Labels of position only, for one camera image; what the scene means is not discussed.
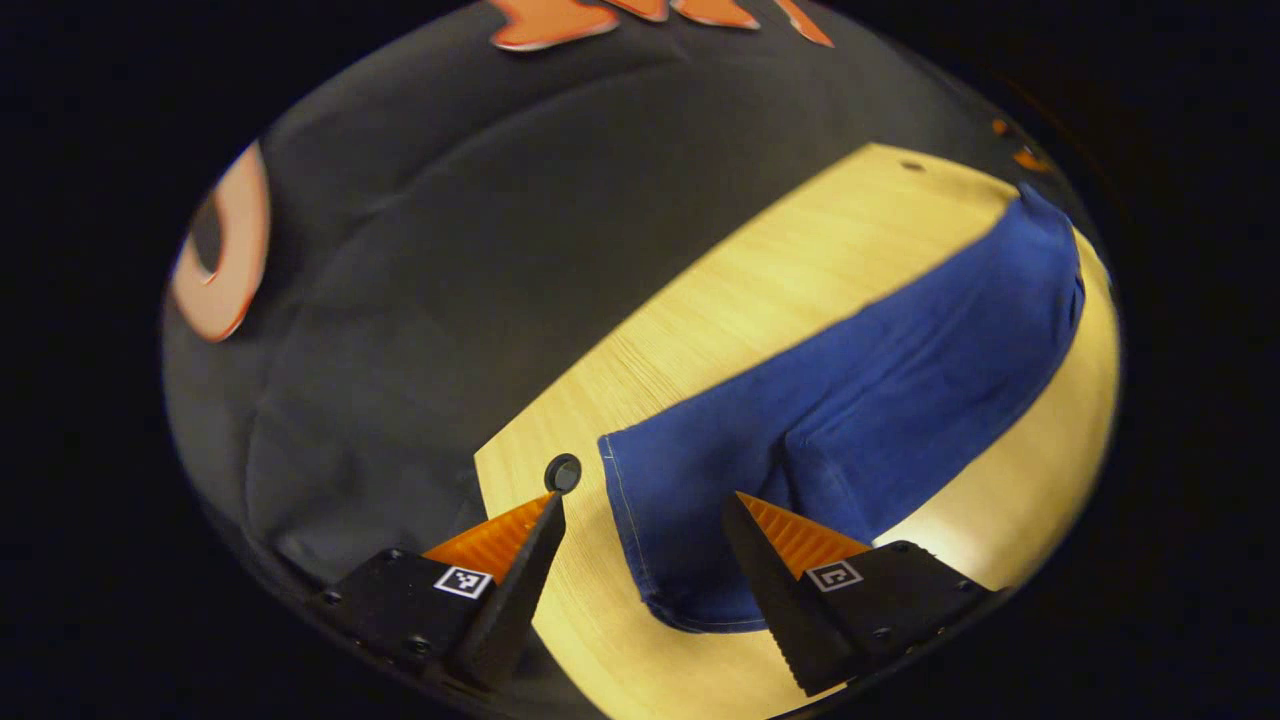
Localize blue denim jeans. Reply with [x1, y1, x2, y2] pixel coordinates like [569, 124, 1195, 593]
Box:
[598, 183, 1087, 635]

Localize black backdrop cloth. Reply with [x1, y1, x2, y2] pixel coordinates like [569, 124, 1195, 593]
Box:
[160, 0, 1101, 701]

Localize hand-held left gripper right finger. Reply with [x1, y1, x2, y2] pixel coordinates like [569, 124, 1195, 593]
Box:
[720, 490, 998, 699]

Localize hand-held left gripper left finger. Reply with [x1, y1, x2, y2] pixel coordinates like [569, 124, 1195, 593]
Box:
[308, 491, 568, 693]

